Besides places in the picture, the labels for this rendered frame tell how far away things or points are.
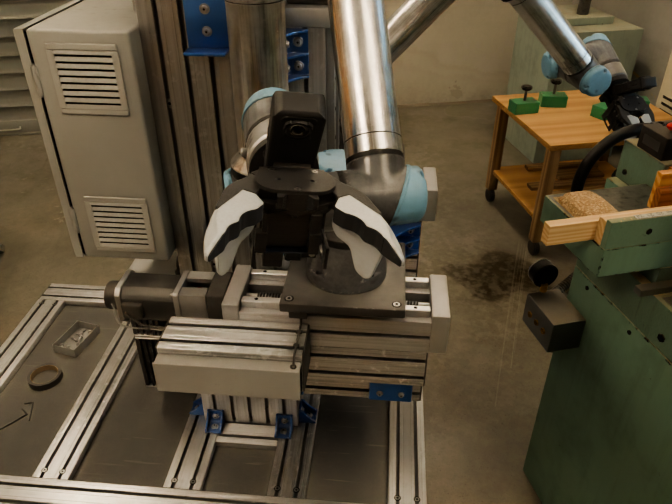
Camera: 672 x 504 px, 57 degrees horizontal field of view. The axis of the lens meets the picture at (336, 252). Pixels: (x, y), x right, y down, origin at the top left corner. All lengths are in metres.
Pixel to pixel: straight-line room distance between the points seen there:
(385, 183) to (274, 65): 0.28
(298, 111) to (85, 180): 0.84
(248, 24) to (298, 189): 0.43
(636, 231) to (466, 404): 1.05
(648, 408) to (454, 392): 0.87
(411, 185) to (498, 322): 1.67
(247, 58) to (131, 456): 1.10
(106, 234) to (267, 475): 0.70
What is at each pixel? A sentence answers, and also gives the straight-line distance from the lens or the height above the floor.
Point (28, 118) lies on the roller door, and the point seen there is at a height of 0.09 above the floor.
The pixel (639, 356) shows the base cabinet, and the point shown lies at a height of 0.66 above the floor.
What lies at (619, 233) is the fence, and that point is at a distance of 1.18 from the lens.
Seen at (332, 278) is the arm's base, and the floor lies 0.85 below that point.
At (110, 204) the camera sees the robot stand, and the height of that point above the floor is 0.90.
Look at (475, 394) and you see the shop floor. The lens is 2.12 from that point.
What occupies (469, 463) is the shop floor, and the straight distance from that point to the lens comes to 1.93.
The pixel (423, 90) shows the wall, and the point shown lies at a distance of 4.34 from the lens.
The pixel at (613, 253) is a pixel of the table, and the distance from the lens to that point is 1.20.
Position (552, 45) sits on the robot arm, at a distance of 1.65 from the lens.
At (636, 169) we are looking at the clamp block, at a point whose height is 0.92.
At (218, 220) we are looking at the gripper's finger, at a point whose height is 1.25.
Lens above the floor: 1.50
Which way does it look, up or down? 33 degrees down
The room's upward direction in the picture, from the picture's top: straight up
